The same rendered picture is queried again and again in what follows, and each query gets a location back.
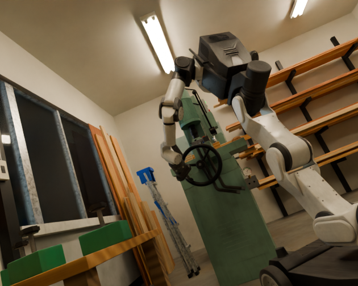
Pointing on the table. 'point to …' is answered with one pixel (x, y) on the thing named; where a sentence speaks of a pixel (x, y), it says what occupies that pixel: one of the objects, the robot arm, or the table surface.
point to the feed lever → (205, 116)
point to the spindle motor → (191, 116)
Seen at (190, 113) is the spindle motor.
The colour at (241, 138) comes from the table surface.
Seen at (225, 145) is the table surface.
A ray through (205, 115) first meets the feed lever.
